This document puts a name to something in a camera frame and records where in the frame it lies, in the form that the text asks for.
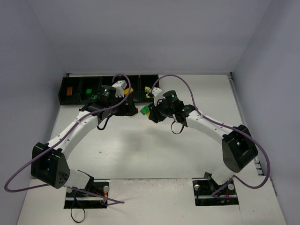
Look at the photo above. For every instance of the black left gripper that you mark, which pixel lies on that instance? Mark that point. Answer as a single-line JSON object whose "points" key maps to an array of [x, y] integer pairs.
{"points": [[128, 108]]}

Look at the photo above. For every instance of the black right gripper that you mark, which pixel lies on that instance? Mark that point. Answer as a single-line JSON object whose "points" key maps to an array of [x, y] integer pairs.
{"points": [[154, 115]]}

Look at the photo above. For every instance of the yellow curved lego brick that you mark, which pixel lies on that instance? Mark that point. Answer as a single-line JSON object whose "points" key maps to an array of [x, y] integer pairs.
{"points": [[128, 91]]}

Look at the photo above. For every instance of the lime rounded lego brick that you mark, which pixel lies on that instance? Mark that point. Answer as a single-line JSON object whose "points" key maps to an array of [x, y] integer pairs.
{"points": [[147, 89]]}

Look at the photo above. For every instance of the green small lego brick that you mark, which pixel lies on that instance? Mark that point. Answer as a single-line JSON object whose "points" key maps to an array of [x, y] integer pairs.
{"points": [[89, 91]]}

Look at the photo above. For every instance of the orange lego brick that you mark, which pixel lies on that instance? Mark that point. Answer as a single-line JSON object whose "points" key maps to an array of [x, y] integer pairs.
{"points": [[69, 91]]}

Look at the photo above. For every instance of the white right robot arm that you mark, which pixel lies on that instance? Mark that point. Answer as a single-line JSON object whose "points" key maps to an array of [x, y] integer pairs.
{"points": [[237, 150]]}

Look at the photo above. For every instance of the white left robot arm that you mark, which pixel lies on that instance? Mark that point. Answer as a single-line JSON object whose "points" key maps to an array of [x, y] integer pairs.
{"points": [[50, 159]]}

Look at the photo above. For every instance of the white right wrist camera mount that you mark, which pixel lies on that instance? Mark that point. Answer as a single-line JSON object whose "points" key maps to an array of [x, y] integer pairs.
{"points": [[157, 95]]}

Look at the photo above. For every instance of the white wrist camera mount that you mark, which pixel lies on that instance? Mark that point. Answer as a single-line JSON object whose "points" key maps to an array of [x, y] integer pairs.
{"points": [[157, 95], [120, 86]]}

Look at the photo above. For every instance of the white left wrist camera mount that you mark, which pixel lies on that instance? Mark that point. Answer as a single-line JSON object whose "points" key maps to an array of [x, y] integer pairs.
{"points": [[120, 86]]}

